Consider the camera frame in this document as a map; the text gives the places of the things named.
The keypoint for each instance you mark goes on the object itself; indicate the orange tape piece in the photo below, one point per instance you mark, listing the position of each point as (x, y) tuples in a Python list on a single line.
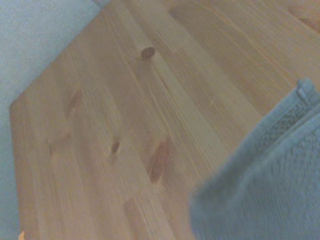
[(21, 236)]

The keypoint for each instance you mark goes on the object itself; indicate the grey towel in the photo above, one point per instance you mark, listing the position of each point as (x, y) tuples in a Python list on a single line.
[(262, 180)]

